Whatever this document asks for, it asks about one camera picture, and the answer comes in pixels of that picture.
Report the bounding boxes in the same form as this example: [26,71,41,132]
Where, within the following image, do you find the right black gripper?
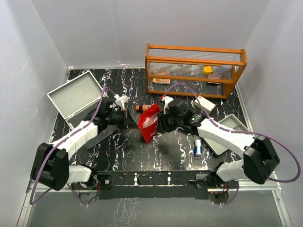
[156,109,183,134]

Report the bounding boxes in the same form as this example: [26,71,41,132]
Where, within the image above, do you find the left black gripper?
[106,108,139,130]

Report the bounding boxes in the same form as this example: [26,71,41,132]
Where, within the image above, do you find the red first aid pouch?
[138,104,161,143]

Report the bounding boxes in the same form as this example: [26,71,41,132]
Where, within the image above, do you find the clear bag blue items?
[143,113,158,129]

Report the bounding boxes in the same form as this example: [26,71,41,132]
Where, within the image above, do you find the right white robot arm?
[157,96,280,188]

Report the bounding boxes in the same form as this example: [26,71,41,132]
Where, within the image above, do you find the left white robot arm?
[30,100,138,191]

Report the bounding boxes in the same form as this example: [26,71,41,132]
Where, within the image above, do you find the amber medicine bottle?
[136,104,151,113]

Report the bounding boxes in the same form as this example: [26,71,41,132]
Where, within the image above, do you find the white medicine box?
[194,96,215,113]

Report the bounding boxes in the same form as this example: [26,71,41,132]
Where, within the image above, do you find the blue white can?
[194,139,203,157]

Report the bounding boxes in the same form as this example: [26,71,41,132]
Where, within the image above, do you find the wooden toy block strip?
[152,78,170,85]

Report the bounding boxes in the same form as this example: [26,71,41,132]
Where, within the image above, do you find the yellow block on shelf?
[203,66,213,75]

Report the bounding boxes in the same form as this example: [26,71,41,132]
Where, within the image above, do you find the wooden display shelf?
[145,44,248,99]

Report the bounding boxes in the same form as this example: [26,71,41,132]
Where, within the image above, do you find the grey divided tray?
[203,114,251,156]

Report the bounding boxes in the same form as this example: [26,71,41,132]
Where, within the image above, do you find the grey open case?
[46,70,118,151]

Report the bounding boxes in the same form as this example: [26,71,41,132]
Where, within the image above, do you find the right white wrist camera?
[160,96,174,114]

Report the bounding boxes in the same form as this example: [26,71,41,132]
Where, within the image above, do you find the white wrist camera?
[160,96,174,114]
[114,94,129,110]

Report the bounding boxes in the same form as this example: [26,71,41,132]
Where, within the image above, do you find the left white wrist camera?
[114,94,129,110]

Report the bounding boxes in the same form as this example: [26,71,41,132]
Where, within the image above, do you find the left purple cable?
[29,87,120,206]

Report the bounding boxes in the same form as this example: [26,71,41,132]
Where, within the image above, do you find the purple cable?
[29,87,120,206]
[163,84,299,205]

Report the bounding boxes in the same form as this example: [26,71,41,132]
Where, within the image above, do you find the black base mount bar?
[71,170,240,201]

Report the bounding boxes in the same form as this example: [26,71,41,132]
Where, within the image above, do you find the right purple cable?
[163,84,299,205]

